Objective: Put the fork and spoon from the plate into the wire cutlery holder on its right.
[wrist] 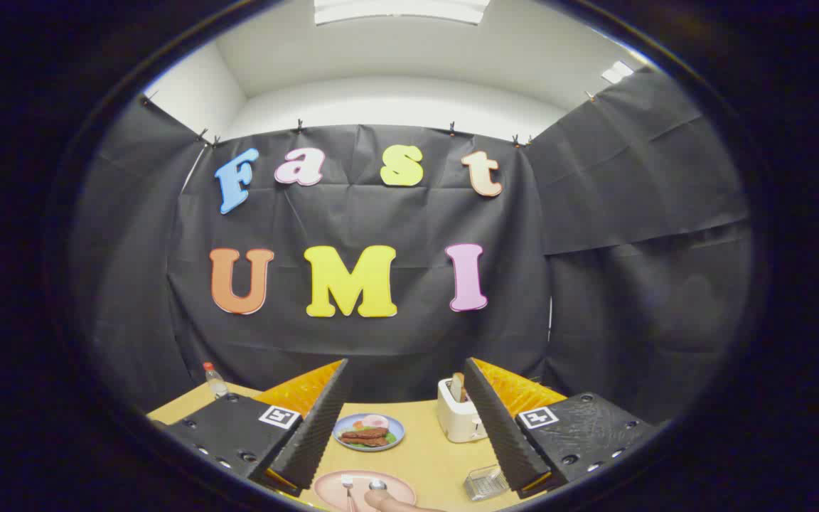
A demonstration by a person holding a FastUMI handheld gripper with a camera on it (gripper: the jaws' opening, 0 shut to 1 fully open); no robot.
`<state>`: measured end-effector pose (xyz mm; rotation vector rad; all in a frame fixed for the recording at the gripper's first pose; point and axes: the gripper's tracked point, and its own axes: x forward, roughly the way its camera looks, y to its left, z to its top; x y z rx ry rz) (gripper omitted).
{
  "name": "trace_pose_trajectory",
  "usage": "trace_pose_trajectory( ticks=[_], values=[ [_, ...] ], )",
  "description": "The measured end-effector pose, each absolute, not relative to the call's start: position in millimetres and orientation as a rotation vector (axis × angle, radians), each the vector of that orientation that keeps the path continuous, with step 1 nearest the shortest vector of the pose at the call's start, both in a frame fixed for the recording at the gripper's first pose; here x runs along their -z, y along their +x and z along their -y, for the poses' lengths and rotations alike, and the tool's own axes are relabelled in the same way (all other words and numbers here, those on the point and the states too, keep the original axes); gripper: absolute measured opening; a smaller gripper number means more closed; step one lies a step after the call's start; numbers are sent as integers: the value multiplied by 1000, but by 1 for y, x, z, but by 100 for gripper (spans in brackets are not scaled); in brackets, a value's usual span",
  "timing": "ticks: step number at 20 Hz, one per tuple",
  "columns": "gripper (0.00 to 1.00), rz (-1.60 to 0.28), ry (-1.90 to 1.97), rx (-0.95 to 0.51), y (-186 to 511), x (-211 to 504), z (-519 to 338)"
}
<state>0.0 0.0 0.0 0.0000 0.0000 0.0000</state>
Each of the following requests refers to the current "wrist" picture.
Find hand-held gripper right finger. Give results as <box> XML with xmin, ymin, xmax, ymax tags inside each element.
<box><xmin>463</xmin><ymin>357</ymin><xmax>659</xmax><ymax>498</ymax></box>

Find small ceiling light panel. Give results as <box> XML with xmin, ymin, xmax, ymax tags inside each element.
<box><xmin>601</xmin><ymin>60</ymin><xmax>635</xmax><ymax>85</ymax></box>

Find blue plate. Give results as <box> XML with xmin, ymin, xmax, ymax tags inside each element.
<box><xmin>333</xmin><ymin>413</ymin><xmax>405</xmax><ymax>452</ymax></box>

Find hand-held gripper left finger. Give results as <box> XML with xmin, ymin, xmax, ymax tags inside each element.
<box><xmin>166</xmin><ymin>359</ymin><xmax>351</xmax><ymax>497</ymax></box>

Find silver metal drain basket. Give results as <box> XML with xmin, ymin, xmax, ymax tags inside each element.
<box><xmin>463</xmin><ymin>465</ymin><xmax>510</xmax><ymax>502</ymax></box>

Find green lettuce leaves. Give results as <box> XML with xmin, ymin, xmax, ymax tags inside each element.
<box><xmin>346</xmin><ymin>430</ymin><xmax>397</xmax><ymax>450</ymax></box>

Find long ceiling light panel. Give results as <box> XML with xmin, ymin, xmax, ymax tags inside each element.
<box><xmin>314</xmin><ymin>0</ymin><xmax>490</xmax><ymax>26</ymax></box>

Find white toaster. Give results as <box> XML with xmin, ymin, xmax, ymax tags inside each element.
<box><xmin>437</xmin><ymin>378</ymin><xmax>488</xmax><ymax>444</ymax></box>

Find pink plate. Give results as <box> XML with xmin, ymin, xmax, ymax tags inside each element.
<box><xmin>313</xmin><ymin>469</ymin><xmax>417</xmax><ymax>512</ymax></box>

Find clear water bottle red cap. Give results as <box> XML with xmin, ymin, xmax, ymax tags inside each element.
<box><xmin>203</xmin><ymin>362</ymin><xmax>230</xmax><ymax>399</ymax></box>

